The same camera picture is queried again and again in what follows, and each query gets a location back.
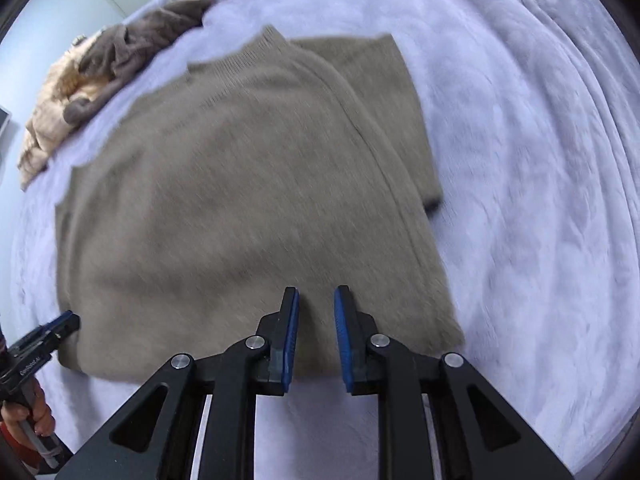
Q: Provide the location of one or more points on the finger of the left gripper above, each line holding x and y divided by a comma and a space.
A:
62, 327

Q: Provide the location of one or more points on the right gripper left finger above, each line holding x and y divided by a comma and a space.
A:
196, 418

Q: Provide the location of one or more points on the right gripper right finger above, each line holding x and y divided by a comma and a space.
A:
437, 418

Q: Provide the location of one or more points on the taupe knit sweater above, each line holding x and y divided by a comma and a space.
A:
291, 162

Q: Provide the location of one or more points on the left forearm red white sleeve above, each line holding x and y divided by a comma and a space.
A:
30, 458

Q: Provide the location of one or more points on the dark flat monitor screen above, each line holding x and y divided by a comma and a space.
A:
5, 118

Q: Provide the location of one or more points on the cream striped brown fleece garment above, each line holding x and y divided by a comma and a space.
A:
93, 70

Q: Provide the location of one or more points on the lavender embossed bed blanket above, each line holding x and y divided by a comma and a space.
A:
531, 110

